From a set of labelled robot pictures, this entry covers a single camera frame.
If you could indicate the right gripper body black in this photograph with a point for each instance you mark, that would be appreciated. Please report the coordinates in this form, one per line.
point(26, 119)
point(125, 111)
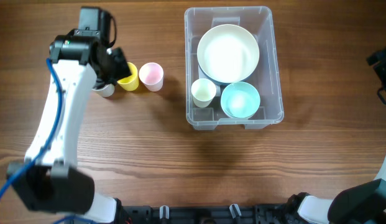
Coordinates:
point(384, 70)

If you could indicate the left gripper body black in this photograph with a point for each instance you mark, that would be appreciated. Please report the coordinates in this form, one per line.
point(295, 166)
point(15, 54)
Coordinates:
point(117, 68)

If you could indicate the grey cup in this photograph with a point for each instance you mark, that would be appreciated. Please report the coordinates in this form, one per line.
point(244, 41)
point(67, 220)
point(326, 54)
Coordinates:
point(105, 91)

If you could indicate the yellow cup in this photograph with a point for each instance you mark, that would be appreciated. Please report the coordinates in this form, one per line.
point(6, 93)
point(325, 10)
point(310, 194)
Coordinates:
point(131, 82)

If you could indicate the pink cup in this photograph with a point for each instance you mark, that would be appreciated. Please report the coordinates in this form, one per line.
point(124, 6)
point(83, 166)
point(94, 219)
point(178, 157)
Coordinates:
point(151, 75)

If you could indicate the cream cup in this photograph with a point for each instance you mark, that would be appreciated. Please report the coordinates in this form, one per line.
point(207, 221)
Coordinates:
point(203, 91)

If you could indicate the dark blue bowl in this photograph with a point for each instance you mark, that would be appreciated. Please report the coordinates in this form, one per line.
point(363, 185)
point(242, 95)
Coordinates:
point(202, 74)

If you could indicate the cream bowl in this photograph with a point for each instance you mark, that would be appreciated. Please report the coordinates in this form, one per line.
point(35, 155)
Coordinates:
point(228, 53)

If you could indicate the clear plastic storage container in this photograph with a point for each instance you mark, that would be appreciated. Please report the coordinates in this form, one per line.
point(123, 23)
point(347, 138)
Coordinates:
point(258, 20)

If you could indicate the mint small bowl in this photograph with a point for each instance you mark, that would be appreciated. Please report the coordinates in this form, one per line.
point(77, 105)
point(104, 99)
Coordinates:
point(240, 100)

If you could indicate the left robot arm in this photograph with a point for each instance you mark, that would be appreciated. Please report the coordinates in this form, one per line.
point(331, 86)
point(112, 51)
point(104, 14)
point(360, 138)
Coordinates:
point(48, 179)

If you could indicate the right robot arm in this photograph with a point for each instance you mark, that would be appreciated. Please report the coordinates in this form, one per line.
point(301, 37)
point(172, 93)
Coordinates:
point(365, 203)

